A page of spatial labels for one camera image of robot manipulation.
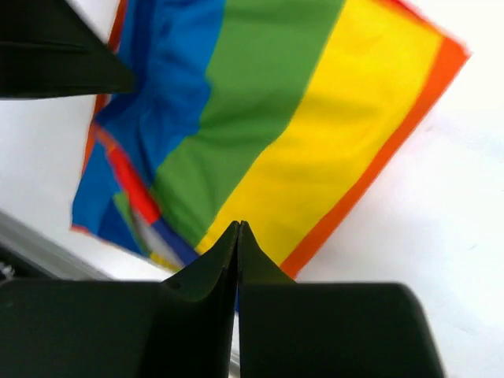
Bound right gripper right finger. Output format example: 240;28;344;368
236;223;444;377

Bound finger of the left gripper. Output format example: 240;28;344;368
1;1;135;99

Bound rainbow striped shorts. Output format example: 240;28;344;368
70;0;473;312

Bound aluminium front rail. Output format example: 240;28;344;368
1;211;111;280

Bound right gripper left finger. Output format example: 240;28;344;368
1;222;239;377

